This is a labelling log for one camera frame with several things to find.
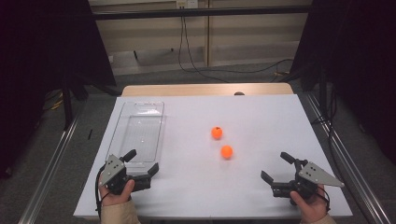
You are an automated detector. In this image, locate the orange table tennis ball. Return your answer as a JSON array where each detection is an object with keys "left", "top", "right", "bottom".
[
  {"left": 210, "top": 126, "right": 224, "bottom": 140},
  {"left": 220, "top": 145, "right": 234, "bottom": 160}
]

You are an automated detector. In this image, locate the right hand-held gripper black cable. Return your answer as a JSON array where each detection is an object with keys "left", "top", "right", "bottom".
[{"left": 317, "top": 184, "right": 332, "bottom": 213}]

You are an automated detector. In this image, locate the white wall outlet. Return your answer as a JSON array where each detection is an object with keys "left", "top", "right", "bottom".
[{"left": 176, "top": 0, "right": 199, "bottom": 9}]

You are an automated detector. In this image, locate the hand-held gripper black cable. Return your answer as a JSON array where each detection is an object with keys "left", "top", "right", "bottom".
[
  {"left": 94, "top": 164, "right": 108, "bottom": 219},
  {"left": 317, "top": 184, "right": 332, "bottom": 213}
]

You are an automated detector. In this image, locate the yellow cable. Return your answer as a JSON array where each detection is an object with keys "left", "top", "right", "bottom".
[{"left": 43, "top": 89, "right": 65, "bottom": 112}]

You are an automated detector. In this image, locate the clear plastic tray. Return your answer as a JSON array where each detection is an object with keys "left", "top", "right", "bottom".
[{"left": 106, "top": 101, "right": 166, "bottom": 175}]

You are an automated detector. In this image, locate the wooden table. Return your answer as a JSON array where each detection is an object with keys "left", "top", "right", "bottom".
[{"left": 120, "top": 82, "right": 294, "bottom": 97}]

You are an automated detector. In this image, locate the person's right hand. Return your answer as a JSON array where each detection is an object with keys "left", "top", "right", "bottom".
[{"left": 290, "top": 184, "right": 331, "bottom": 224}]

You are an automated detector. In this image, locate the person's left hand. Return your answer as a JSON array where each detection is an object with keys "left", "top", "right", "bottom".
[{"left": 98, "top": 178, "right": 136, "bottom": 207}]

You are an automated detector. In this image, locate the black curtain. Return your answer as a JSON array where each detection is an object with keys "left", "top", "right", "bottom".
[
  {"left": 0, "top": 0, "right": 118, "bottom": 180},
  {"left": 289, "top": 0, "right": 396, "bottom": 166}
]

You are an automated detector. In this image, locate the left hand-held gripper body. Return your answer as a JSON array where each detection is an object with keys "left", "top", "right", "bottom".
[{"left": 99, "top": 154, "right": 153, "bottom": 196}]

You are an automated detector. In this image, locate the black horizontal bar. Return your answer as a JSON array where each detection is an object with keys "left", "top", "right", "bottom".
[{"left": 92, "top": 5, "right": 313, "bottom": 21}]

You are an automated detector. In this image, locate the black cable bundle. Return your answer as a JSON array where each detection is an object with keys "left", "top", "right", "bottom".
[{"left": 311, "top": 83, "right": 345, "bottom": 178}]

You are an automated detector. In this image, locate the white table sheet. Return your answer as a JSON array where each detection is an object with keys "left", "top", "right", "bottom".
[{"left": 73, "top": 94, "right": 353, "bottom": 218}]

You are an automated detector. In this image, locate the long black floor cable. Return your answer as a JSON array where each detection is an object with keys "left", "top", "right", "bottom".
[{"left": 177, "top": 17, "right": 294, "bottom": 76}]

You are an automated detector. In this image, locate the left hand-held gripper black cable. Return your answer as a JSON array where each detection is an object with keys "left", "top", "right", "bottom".
[{"left": 94, "top": 164, "right": 108, "bottom": 219}]

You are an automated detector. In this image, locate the short black floor cable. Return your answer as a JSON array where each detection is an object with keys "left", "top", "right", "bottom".
[{"left": 182, "top": 17, "right": 231, "bottom": 84}]

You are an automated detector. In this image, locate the metal floor rail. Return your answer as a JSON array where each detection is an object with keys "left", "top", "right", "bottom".
[
  {"left": 18, "top": 102, "right": 86, "bottom": 224},
  {"left": 303, "top": 92, "right": 392, "bottom": 224}
]

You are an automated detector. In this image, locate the black stand leg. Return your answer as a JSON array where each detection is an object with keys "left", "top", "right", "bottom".
[{"left": 60, "top": 73, "right": 122, "bottom": 131}]

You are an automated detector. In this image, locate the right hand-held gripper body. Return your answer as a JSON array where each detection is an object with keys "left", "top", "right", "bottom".
[{"left": 270, "top": 158, "right": 346, "bottom": 206}]

